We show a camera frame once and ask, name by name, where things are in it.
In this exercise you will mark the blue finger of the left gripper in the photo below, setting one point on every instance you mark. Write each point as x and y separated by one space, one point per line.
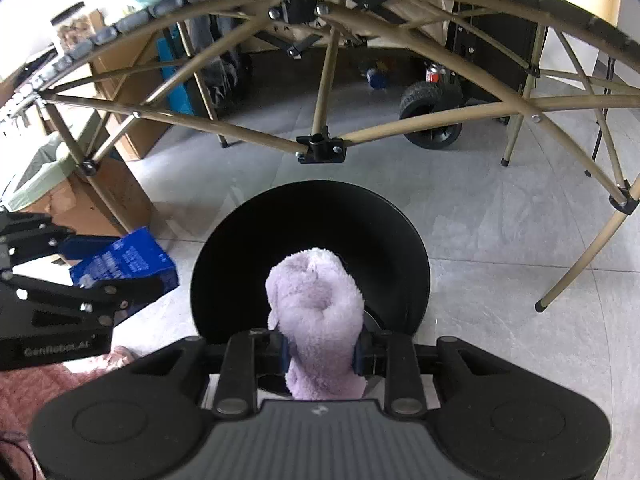
83 247

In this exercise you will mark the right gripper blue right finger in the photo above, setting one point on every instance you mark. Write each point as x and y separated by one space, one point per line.
357 358

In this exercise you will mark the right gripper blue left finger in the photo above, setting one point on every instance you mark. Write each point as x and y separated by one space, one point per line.
285 354

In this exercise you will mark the black round trash bin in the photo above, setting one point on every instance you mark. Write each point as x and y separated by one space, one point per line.
377 244

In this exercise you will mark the cardboard box with green bag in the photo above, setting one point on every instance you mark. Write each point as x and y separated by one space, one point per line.
46 181

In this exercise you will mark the blue printed box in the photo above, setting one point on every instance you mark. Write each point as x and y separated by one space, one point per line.
136 266

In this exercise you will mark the pink fluffy rug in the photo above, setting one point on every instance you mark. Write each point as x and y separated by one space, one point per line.
24 392

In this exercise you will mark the black wagon cart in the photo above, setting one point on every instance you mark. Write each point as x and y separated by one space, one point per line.
500 44

